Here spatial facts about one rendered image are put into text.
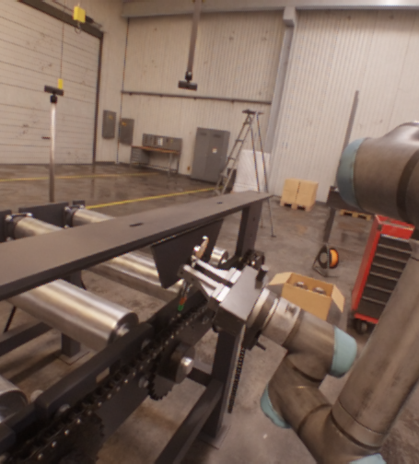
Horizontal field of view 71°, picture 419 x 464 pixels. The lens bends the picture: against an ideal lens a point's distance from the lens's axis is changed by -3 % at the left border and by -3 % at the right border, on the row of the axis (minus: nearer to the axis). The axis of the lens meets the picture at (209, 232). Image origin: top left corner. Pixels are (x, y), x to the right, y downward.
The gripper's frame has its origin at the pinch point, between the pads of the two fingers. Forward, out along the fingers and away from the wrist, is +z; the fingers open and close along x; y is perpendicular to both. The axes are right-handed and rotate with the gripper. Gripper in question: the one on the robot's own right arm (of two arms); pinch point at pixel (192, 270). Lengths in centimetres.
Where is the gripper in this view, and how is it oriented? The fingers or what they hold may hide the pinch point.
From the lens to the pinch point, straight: 58.2
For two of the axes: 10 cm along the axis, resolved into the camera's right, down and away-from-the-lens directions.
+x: -4.5, 4.2, -7.9
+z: -8.5, -4.6, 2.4
